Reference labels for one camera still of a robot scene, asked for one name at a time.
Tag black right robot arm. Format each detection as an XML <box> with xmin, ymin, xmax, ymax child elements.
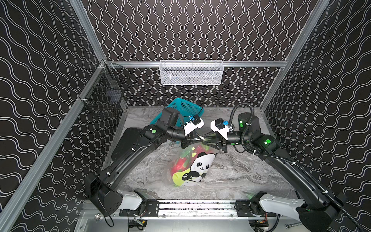
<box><xmin>204</xmin><ymin>112</ymin><xmax>348</xmax><ymax>232</ymax></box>

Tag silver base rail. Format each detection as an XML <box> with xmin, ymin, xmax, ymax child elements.
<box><xmin>74</xmin><ymin>200</ymin><xmax>307</xmax><ymax>232</ymax></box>

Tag silver wrench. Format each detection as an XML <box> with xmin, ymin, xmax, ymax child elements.
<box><xmin>285</xmin><ymin>222</ymin><xmax>302</xmax><ymax>229</ymax></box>

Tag white wire mesh basket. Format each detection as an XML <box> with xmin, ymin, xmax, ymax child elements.
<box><xmin>159</xmin><ymin>60</ymin><xmax>224</xmax><ymax>86</ymax></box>

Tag panda print zip-top bag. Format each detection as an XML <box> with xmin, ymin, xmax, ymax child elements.
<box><xmin>170</xmin><ymin>143</ymin><xmax>218</xmax><ymax>187</ymax></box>

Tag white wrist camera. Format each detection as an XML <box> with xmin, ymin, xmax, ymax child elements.
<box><xmin>183</xmin><ymin>115</ymin><xmax>204</xmax><ymax>136</ymax></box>
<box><xmin>210</xmin><ymin>118</ymin><xmax>233</xmax><ymax>140</ymax></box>

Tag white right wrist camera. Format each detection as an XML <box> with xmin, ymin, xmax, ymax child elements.
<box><xmin>210</xmin><ymin>118</ymin><xmax>233</xmax><ymax>140</ymax></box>

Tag black wire mesh basket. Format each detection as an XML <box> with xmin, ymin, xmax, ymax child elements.
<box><xmin>80</xmin><ymin>59</ymin><xmax>132</xmax><ymax>119</ymax></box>

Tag teal plastic basket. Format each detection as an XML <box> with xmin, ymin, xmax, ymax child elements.
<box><xmin>151</xmin><ymin>98</ymin><xmax>204</xmax><ymax>142</ymax></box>

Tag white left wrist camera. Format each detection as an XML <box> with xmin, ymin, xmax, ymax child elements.
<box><xmin>183</xmin><ymin>115</ymin><xmax>204</xmax><ymax>136</ymax></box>

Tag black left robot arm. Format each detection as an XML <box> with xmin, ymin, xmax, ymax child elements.
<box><xmin>85</xmin><ymin>107</ymin><xmax>204</xmax><ymax>217</ymax></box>

